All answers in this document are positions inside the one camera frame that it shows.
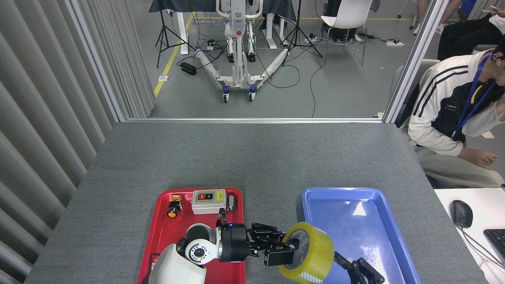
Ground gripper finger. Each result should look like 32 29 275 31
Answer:
354 258 385 284

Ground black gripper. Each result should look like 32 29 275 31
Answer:
219 222 355 284

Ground yellow tape roll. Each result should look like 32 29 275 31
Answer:
279 222 335 284

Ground person's right hand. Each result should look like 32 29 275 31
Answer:
459 147 499 171

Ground blue plastic tray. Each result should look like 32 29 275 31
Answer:
301 187 422 284

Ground black computer mouse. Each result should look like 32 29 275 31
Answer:
450 200 473 228

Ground yellow black push button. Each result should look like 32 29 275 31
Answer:
166 194 183 219

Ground black keyboard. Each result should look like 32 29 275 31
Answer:
483 229 505 264

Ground white side desk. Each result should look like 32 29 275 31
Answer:
434 188 505 284

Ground red plastic tray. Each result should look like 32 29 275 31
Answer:
138 187 245 284

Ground seated person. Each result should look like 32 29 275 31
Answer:
398 37 505 189

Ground grey office chair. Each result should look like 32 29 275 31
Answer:
389 59 440 119

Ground white wheeled stand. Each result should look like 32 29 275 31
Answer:
195 0 290 103

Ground black tripod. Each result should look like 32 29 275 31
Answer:
155 0 196 68
281 0 323 67

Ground white chair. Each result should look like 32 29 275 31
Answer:
318 0 373 66

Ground person in black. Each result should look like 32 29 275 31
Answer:
437 6 505 60

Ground standing person's legs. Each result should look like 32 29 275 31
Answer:
412 0 463 35

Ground grey switch box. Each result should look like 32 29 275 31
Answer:
191 189 227 215

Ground black mouse cable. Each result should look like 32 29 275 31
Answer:
460 226 505 271

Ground silver frame rail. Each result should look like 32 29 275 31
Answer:
125 117 384 123

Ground black floor cable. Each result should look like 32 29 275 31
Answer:
309 58 326 118

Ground silver frame post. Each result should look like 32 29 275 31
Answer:
65 0 127 122
383 0 450 123

